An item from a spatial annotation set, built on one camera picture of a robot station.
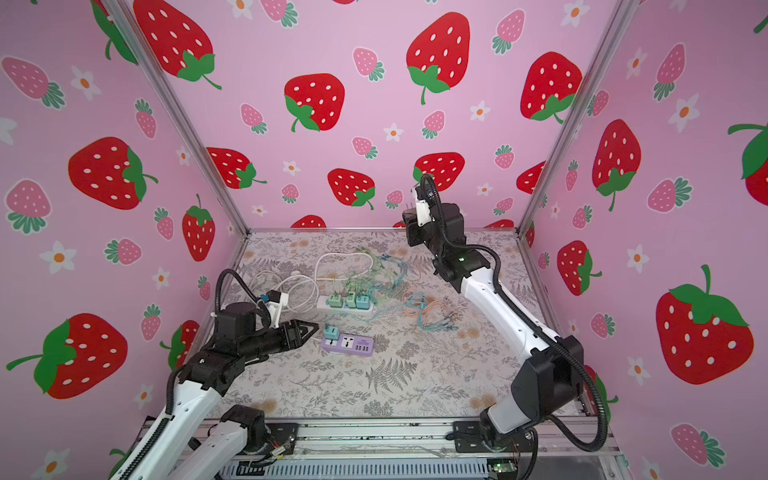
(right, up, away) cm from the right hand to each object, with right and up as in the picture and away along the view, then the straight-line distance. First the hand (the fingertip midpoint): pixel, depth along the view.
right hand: (406, 213), depth 76 cm
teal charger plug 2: (-22, -33, +10) cm, 41 cm away
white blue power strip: (-27, -28, +21) cm, 44 cm away
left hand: (-23, -29, -1) cm, 37 cm away
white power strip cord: (-26, -19, +32) cm, 45 cm away
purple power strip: (-16, -37, +12) cm, 43 cm away
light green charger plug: (-22, -25, +17) cm, 37 cm away
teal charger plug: (-13, -26, +17) cm, 33 cm away
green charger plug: (-17, -25, +17) cm, 35 cm away
